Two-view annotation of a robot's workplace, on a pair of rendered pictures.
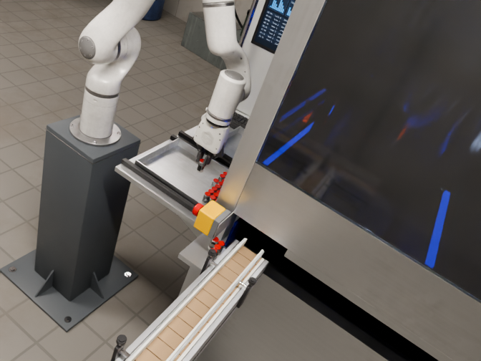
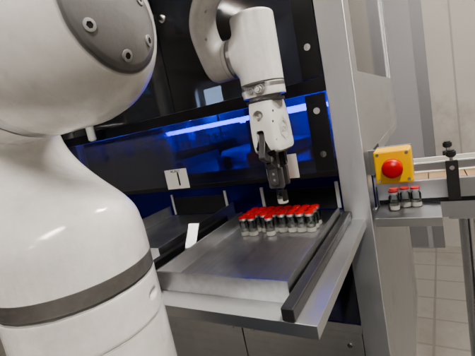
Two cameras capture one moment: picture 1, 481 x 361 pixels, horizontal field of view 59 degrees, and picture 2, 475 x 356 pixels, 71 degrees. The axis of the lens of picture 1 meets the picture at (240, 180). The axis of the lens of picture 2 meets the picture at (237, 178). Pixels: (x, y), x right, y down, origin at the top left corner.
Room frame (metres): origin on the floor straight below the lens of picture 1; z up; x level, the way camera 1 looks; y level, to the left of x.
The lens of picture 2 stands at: (1.14, 0.81, 1.15)
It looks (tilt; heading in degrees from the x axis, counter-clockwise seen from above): 9 degrees down; 284
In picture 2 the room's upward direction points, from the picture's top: 11 degrees counter-clockwise
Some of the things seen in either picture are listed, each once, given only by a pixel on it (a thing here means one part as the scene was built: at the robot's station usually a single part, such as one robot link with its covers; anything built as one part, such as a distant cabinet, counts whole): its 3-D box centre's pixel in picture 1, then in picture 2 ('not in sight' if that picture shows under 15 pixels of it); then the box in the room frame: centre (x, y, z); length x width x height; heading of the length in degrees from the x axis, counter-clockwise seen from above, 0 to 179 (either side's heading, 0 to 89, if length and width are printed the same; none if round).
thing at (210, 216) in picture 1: (211, 218); (394, 163); (0.98, 0.03, 1.00); 0.08 x 0.07 x 0.07; 73
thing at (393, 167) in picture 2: (199, 210); (392, 168); (0.99, 0.08, 1.00); 0.04 x 0.04 x 0.04; 73
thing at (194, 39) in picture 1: (226, 26); not in sight; (4.80, 0.82, 0.40); 0.80 x 0.64 x 0.80; 69
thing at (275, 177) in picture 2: (198, 150); (272, 172); (1.23, 0.17, 1.04); 0.03 x 0.03 x 0.07; 73
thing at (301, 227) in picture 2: (217, 189); (278, 222); (1.25, 0.06, 0.91); 0.18 x 0.02 x 0.05; 163
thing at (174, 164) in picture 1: (193, 175); (258, 244); (1.28, 0.17, 0.90); 0.34 x 0.26 x 0.04; 73
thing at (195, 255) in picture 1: (208, 257); (408, 212); (0.95, 0.00, 0.87); 0.14 x 0.13 x 0.02; 73
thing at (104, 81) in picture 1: (114, 57); (15, 145); (1.37, 0.58, 1.16); 0.19 x 0.12 x 0.24; 164
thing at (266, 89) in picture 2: (218, 115); (263, 91); (1.22, 0.14, 1.20); 0.09 x 0.08 x 0.03; 73
